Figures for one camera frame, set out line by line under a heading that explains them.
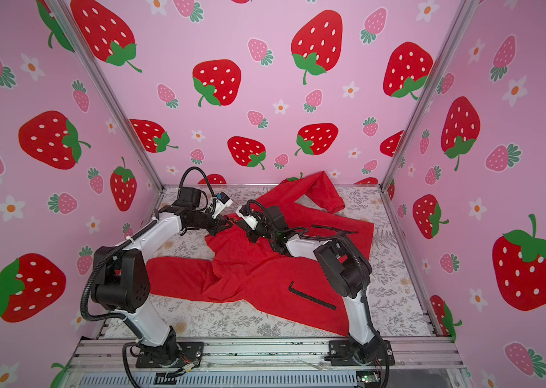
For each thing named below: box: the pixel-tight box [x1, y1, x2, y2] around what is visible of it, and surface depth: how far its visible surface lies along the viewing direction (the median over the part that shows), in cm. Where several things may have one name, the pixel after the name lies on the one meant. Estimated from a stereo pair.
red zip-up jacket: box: [145, 171, 374, 336], surface depth 89 cm
